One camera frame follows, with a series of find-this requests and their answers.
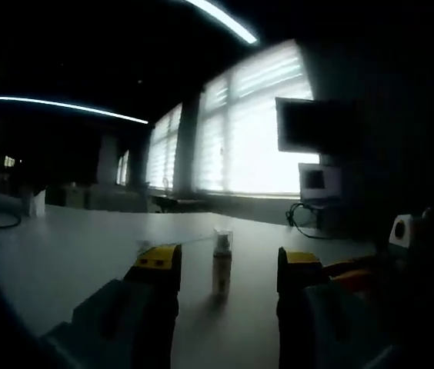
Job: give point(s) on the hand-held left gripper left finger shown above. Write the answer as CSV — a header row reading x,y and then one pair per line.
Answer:
x,y
136,319

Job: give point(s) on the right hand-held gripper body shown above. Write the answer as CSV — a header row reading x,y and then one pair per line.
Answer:
x,y
403,232

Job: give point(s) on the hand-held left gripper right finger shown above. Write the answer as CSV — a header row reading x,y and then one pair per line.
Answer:
x,y
317,326

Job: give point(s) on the white pump bottle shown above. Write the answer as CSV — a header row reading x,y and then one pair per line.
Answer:
x,y
221,276

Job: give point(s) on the small white-screen monitor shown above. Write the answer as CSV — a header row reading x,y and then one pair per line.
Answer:
x,y
330,180

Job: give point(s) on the bright window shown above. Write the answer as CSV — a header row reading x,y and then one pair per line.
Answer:
x,y
255,161

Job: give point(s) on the large dark monitor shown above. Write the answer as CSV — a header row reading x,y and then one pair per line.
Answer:
x,y
309,127

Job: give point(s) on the white pillar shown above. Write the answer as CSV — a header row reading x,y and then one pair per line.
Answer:
x,y
108,161

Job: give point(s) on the long straight ceiling light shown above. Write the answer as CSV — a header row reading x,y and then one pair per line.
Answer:
x,y
67,104

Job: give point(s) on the long curved ceiling light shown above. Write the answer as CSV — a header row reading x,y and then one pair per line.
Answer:
x,y
232,25

